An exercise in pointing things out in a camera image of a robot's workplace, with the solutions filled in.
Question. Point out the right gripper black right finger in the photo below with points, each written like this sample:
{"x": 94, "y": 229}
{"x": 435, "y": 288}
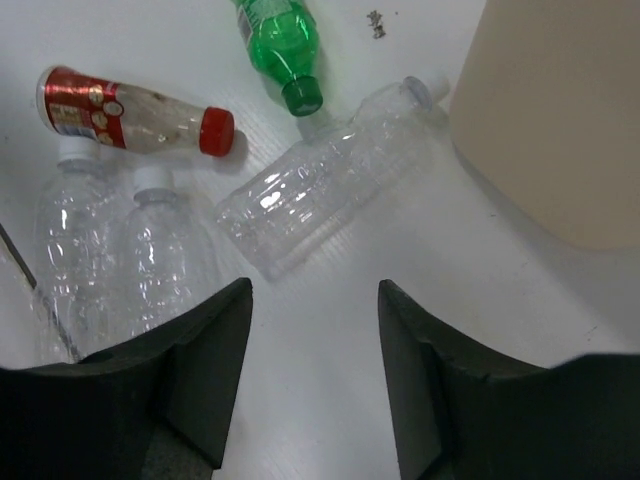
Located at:
{"x": 461, "y": 410}

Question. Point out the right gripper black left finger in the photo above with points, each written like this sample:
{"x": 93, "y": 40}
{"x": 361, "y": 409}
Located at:
{"x": 158, "y": 406}

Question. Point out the clear bottle beside bin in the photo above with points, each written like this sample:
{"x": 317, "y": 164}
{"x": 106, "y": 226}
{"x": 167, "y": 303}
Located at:
{"x": 311, "y": 191}

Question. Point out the cream plastic bin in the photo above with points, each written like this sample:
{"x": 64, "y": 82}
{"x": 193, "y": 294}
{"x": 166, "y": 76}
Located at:
{"x": 547, "y": 110}

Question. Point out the clear bottle white cap lower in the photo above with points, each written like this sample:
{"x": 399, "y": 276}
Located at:
{"x": 76, "y": 220}

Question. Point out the clear bottle white cap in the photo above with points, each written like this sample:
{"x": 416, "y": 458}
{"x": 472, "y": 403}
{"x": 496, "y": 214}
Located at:
{"x": 165, "y": 258}
{"x": 76, "y": 220}

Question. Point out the clear bottle white cap upper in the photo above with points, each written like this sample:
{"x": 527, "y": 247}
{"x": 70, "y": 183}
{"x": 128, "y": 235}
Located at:
{"x": 165, "y": 258}

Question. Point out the red label bottle red cap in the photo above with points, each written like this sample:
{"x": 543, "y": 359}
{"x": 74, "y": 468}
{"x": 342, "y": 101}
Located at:
{"x": 129, "y": 117}

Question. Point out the green plastic bottle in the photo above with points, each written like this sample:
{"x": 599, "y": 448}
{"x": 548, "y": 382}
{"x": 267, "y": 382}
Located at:
{"x": 282, "y": 42}

